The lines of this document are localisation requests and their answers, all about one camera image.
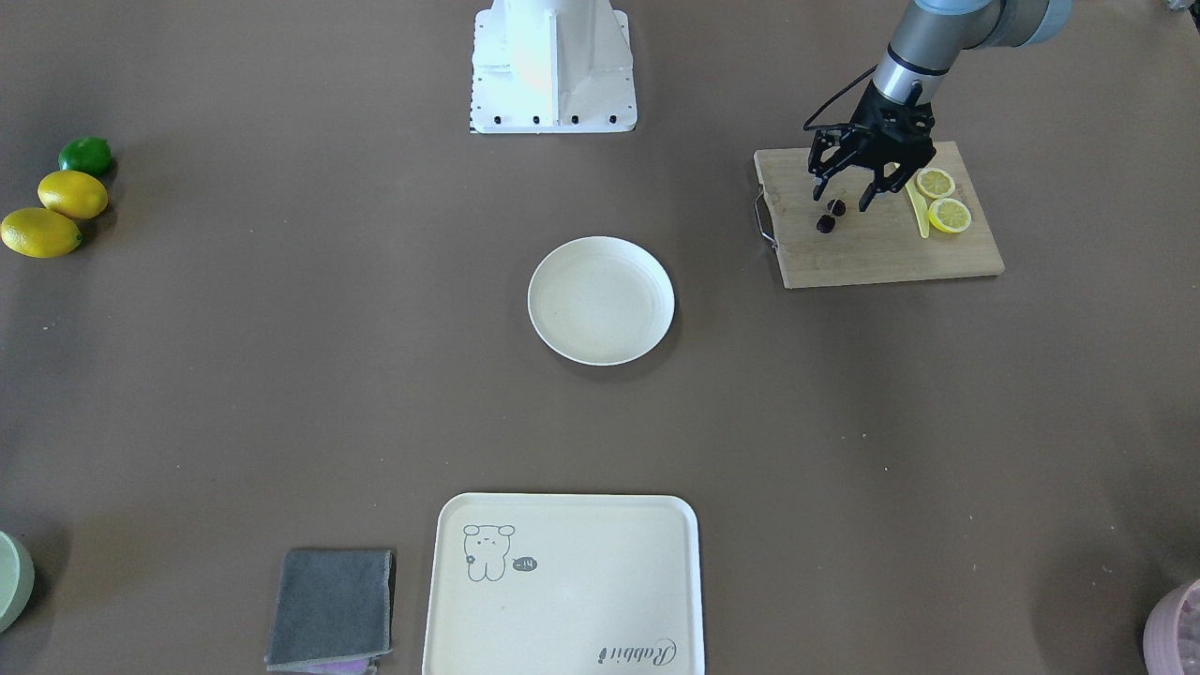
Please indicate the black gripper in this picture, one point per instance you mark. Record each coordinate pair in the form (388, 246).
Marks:
(867, 113)

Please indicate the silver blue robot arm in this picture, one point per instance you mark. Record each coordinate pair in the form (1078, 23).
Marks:
(931, 34)

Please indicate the cream rectangular tray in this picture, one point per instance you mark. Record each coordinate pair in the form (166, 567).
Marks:
(565, 584)

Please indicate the yellow lemon peel strip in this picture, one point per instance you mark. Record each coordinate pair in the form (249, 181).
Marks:
(919, 207)

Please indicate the lemon slice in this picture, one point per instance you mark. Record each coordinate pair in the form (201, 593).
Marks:
(935, 183)
(949, 215)

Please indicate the wooden cutting board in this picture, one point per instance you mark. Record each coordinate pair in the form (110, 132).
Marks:
(883, 244)

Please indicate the round white plate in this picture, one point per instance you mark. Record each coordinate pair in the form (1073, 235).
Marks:
(601, 301)

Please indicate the pink bowl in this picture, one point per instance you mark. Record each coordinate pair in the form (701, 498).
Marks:
(1171, 634)

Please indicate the grey folded cloth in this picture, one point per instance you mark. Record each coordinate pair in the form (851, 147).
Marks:
(333, 611)

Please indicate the green lime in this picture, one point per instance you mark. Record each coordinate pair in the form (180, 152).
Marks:
(89, 154)

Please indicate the yellow lemon near lime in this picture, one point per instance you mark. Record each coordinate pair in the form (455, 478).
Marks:
(75, 194)

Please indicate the yellow lemon outer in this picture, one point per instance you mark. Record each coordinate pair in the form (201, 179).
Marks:
(40, 233)

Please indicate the mint green bowl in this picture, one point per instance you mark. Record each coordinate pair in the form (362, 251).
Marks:
(17, 579)

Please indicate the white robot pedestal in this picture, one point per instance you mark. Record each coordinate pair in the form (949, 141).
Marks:
(562, 67)

